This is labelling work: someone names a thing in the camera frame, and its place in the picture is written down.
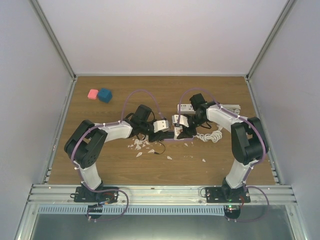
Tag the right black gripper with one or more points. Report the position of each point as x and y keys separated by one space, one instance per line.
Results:
x=187 y=133

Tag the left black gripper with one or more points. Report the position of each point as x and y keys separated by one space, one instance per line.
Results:
x=157 y=136

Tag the blue cube plug adapter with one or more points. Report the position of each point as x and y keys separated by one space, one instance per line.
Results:
x=104 y=95

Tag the pink cube plug adapter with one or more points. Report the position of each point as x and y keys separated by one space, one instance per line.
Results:
x=93 y=94

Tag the purple power strip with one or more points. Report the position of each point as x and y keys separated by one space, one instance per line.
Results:
x=179 y=140

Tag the white cartoon cube adapter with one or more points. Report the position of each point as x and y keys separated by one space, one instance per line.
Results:
x=177 y=131

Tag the black plug adapter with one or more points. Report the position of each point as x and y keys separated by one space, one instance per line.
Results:
x=169 y=135

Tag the white USB power strip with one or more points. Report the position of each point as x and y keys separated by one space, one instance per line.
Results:
x=185 y=109

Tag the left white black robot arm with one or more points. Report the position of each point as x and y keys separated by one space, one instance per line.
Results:
x=84 y=146

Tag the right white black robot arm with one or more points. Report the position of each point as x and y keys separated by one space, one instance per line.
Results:
x=248 y=140

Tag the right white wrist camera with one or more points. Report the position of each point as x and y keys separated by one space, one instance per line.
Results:
x=180 y=120

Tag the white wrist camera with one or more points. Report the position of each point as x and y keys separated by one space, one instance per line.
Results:
x=161 y=125
x=180 y=120

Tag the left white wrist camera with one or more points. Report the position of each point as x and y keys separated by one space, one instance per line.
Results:
x=161 y=125

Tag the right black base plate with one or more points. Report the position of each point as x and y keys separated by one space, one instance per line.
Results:
x=215 y=195

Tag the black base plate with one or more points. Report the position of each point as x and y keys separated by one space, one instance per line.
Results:
x=83 y=195
x=215 y=195

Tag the grey slotted cable duct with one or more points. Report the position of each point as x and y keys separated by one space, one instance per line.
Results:
x=134 y=210

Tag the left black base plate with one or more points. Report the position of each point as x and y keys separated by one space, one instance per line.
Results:
x=83 y=195

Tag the aluminium front rail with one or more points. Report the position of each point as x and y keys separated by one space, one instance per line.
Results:
x=156 y=195

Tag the right aluminium corner post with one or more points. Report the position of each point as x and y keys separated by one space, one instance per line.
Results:
x=289 y=4

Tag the aluminium corner post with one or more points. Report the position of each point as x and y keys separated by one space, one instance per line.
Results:
x=52 y=36
x=289 y=4

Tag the left aluminium corner post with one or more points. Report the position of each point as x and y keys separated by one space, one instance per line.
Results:
x=52 y=36

